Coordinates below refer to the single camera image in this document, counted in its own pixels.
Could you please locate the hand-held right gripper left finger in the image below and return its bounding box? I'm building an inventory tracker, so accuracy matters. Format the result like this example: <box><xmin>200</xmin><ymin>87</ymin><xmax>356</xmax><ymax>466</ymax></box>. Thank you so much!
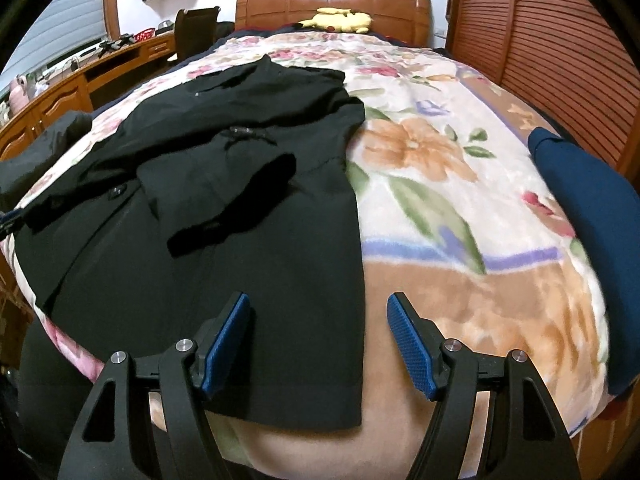
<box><xmin>57</xmin><ymin>291</ymin><xmax>252</xmax><ymax>480</ymax></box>

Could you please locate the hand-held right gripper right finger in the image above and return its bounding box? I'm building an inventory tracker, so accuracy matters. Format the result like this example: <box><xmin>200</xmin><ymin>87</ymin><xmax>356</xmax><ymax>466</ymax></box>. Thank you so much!
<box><xmin>386</xmin><ymin>291</ymin><xmax>582</xmax><ymax>480</ymax></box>

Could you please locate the black button coat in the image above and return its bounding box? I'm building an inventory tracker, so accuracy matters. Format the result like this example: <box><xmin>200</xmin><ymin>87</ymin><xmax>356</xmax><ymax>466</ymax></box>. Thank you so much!
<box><xmin>12</xmin><ymin>54</ymin><xmax>366</xmax><ymax>431</ymax></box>

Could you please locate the dark folded cloth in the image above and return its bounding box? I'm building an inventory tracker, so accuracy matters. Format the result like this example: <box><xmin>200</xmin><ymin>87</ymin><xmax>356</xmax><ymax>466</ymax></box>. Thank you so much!
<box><xmin>0</xmin><ymin>110</ymin><xmax>93</xmax><ymax>198</ymax></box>

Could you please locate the wooden desk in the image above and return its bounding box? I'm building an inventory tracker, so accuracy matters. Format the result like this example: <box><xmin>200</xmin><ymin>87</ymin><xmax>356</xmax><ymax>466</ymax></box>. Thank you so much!
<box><xmin>0</xmin><ymin>32</ymin><xmax>178</xmax><ymax>161</ymax></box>

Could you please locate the pink container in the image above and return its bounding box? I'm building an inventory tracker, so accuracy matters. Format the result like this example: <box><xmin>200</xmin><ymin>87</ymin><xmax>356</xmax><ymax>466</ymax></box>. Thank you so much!
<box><xmin>9</xmin><ymin>75</ymin><xmax>28</xmax><ymax>111</ymax></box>

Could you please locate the floral blanket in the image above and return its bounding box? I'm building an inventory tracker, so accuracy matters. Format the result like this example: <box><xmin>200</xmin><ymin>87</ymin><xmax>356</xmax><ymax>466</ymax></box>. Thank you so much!
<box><xmin>0</xmin><ymin>30</ymin><xmax>613</xmax><ymax>468</ymax></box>

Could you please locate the grey window blind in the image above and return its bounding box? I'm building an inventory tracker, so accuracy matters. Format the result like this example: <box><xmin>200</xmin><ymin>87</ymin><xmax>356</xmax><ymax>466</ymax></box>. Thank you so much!
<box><xmin>0</xmin><ymin>0</ymin><xmax>108</xmax><ymax>78</ymax></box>

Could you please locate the blue cloth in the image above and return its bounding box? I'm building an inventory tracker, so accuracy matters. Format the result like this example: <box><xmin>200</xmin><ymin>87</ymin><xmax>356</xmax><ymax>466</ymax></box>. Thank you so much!
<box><xmin>528</xmin><ymin>127</ymin><xmax>640</xmax><ymax>408</ymax></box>

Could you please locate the dark wooden chair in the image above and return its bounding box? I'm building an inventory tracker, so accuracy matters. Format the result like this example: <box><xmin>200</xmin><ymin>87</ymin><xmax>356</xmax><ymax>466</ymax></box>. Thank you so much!
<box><xmin>174</xmin><ymin>6</ymin><xmax>221</xmax><ymax>61</ymax></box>

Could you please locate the navy blue bed sheet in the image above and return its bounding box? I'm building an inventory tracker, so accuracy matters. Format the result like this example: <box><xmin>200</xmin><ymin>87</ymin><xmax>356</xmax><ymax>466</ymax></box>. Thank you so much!
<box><xmin>212</xmin><ymin>25</ymin><xmax>281</xmax><ymax>48</ymax></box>

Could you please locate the yellow plush toy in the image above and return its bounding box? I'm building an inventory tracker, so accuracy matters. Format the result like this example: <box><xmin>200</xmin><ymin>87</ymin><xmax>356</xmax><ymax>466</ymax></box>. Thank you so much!
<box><xmin>298</xmin><ymin>6</ymin><xmax>375</xmax><ymax>33</ymax></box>

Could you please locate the wooden louvered wardrobe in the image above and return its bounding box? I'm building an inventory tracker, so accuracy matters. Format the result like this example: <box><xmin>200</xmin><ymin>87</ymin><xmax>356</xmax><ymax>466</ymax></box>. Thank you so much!
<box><xmin>445</xmin><ymin>0</ymin><xmax>640</xmax><ymax>181</ymax></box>

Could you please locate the wooden bed headboard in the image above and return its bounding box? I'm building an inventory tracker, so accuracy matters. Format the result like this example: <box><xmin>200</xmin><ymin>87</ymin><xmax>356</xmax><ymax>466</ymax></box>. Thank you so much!
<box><xmin>235</xmin><ymin>0</ymin><xmax>432</xmax><ymax>48</ymax></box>

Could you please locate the wooden window frame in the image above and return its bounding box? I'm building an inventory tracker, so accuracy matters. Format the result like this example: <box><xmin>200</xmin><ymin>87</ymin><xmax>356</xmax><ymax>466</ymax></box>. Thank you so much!
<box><xmin>102</xmin><ymin>0</ymin><xmax>126</xmax><ymax>43</ymax></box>

